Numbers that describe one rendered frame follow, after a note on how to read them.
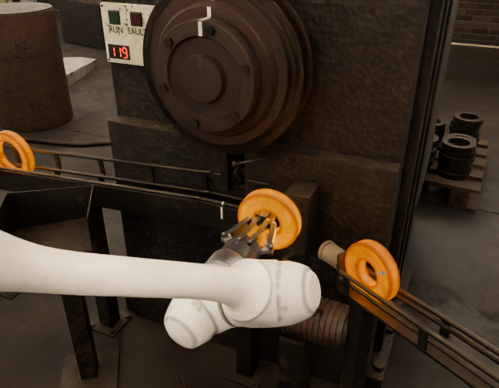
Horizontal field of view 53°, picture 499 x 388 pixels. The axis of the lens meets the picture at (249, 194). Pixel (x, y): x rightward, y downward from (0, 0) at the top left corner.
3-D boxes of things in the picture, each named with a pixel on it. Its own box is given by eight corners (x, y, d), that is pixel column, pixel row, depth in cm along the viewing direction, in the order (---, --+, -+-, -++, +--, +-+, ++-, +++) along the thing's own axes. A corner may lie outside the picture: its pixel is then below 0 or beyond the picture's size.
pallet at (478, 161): (279, 172, 328) (281, 108, 306) (319, 130, 392) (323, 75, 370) (474, 213, 282) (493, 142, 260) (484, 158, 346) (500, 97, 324)
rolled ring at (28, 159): (18, 188, 191) (24, 184, 194) (35, 162, 180) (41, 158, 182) (-17, 152, 190) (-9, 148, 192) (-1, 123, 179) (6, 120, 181)
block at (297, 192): (292, 243, 158) (296, 175, 146) (316, 249, 155) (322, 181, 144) (280, 262, 150) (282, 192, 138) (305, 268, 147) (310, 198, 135)
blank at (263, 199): (240, 184, 121) (234, 190, 118) (300, 192, 115) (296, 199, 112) (246, 236, 129) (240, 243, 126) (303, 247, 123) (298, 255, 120)
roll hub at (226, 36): (169, 118, 139) (160, 13, 125) (261, 134, 129) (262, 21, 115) (157, 125, 135) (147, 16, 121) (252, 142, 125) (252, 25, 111)
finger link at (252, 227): (242, 255, 109) (236, 253, 110) (260, 227, 118) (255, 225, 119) (241, 240, 107) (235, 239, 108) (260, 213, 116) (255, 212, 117)
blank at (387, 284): (365, 299, 129) (356, 303, 128) (346, 242, 130) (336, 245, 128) (409, 299, 116) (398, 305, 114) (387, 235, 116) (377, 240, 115)
